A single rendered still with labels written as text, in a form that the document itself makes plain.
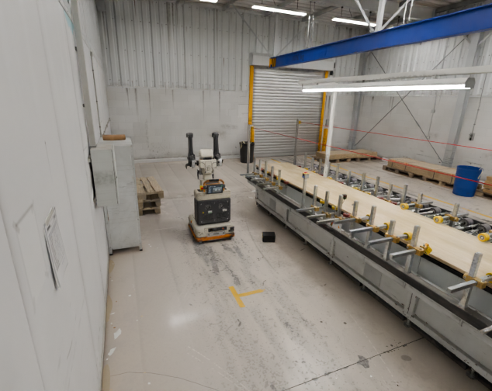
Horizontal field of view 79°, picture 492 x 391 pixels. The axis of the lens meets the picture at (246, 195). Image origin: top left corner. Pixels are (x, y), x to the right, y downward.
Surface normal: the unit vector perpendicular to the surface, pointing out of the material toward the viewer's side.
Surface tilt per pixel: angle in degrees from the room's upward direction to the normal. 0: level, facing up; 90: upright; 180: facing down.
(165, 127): 90
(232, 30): 90
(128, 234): 90
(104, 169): 90
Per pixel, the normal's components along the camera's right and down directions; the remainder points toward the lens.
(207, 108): 0.38, 0.29
